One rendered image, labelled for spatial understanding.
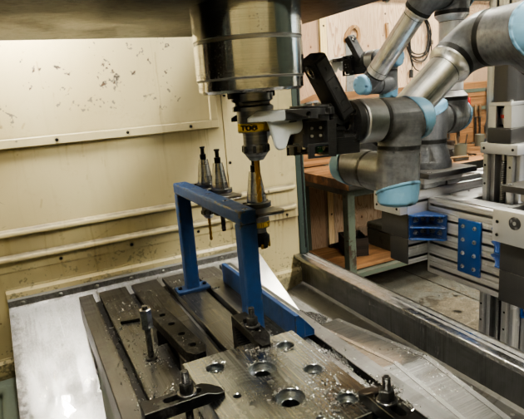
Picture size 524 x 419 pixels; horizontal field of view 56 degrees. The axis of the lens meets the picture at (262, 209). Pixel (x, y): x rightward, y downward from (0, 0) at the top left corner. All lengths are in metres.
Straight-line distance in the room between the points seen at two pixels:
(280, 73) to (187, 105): 1.10
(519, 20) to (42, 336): 1.48
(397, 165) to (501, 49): 0.34
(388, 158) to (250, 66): 0.33
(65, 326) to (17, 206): 0.40
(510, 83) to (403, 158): 0.84
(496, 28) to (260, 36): 0.56
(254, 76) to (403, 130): 0.31
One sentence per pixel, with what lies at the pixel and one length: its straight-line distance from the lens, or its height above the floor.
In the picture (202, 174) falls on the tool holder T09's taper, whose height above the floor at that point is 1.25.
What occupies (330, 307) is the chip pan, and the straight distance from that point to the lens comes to 1.88.
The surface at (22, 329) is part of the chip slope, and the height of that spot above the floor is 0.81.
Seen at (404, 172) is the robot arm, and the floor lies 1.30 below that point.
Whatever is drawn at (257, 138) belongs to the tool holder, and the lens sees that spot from 0.74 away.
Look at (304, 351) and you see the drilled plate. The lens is 0.94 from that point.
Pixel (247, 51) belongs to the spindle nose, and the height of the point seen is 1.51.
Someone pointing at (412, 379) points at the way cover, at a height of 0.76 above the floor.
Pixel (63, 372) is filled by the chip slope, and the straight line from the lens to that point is 1.58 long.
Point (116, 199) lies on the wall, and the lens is 1.74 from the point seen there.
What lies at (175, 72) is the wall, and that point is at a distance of 1.76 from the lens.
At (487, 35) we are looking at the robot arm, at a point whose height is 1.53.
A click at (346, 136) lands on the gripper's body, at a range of 0.83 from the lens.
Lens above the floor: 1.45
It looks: 13 degrees down
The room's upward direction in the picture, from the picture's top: 4 degrees counter-clockwise
